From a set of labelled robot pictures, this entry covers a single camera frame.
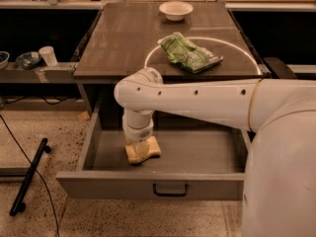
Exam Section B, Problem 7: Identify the yellow sponge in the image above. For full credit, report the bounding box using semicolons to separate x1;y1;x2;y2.
125;136;161;165

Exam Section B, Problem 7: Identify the black floor cable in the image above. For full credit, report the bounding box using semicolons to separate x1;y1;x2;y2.
0;114;61;237

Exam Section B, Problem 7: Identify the white paper cup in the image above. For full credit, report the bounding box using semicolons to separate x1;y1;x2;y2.
39;46;57;66

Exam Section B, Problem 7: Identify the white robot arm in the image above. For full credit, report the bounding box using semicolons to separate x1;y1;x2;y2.
115;68;316;237

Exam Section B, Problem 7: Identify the grey cabinet counter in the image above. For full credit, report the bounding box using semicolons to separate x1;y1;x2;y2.
74;2;263;111

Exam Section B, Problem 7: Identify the grey open drawer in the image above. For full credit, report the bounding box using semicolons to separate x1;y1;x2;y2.
55;85;251;201

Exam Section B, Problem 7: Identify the grey side shelf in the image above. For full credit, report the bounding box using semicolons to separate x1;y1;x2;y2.
0;62;76;84

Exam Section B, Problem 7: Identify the black bar with wheels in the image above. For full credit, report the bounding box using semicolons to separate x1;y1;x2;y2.
9;138;51;216

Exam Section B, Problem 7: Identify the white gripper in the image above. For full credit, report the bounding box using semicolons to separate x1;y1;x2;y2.
122;109;153;159

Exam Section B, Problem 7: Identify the dark blue bowl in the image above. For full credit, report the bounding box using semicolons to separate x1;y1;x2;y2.
15;51;42;70

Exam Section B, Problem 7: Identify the blue rimmed bowl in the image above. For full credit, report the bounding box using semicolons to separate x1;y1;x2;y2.
0;51;10;70

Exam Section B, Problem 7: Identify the white bowl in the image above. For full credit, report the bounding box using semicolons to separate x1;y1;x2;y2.
159;1;194;22

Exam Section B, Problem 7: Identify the green chip bag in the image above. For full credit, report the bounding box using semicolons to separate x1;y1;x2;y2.
158;32;223;74

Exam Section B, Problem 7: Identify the black drawer handle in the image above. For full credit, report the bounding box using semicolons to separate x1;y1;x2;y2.
152;184;189;198

